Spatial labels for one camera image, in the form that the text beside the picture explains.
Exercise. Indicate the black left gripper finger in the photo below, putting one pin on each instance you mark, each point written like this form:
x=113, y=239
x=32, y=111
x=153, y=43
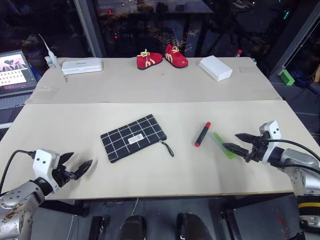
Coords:
x=83, y=168
x=67, y=157

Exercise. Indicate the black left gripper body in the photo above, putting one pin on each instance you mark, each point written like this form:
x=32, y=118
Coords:
x=61, y=175

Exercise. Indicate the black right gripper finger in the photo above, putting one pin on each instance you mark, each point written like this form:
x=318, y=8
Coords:
x=246, y=137
x=236, y=149

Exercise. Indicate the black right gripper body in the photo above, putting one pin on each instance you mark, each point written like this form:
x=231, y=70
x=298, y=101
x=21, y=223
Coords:
x=257, y=150

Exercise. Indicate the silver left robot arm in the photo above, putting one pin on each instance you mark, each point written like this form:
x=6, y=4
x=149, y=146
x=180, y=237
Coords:
x=17, y=202

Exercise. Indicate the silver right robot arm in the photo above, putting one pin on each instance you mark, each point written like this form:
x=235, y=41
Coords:
x=300, y=165

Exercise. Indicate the black grid pencil pouch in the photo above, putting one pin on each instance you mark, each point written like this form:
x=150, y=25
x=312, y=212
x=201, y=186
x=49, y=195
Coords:
x=132, y=138

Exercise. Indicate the white flat plastic case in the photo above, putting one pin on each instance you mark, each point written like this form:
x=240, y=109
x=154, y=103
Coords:
x=82, y=66

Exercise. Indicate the laptop computer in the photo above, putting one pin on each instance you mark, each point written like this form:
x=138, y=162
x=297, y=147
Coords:
x=13, y=72

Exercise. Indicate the green translucent ruler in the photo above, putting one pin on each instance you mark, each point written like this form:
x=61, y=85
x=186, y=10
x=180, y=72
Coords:
x=220, y=141

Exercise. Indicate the red and black marker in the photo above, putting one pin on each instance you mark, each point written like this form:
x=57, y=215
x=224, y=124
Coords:
x=202, y=135

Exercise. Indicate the green block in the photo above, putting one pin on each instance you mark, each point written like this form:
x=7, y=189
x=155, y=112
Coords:
x=287, y=77

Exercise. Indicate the white rectangular box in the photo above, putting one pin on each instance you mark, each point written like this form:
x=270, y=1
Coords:
x=216, y=68

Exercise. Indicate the red-capped small bottle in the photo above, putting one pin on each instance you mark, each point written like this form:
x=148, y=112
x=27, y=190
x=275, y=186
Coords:
x=239, y=53

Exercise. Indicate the beige cardboard sheet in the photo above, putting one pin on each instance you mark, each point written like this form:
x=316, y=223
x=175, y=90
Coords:
x=155, y=85

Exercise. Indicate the white syringe applicator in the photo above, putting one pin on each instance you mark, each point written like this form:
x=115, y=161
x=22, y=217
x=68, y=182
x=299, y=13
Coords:
x=51, y=55

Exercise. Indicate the red shoe with yellow stripes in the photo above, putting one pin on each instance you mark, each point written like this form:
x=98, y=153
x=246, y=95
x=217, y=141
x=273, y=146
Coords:
x=176, y=58
x=148, y=60

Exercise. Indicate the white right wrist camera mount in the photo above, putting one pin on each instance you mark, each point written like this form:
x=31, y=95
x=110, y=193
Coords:
x=271, y=135

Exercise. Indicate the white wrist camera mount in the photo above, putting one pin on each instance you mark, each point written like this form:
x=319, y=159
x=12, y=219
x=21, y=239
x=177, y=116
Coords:
x=271, y=135
x=43, y=162

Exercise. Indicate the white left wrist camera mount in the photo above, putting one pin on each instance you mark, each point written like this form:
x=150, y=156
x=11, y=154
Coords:
x=43, y=162

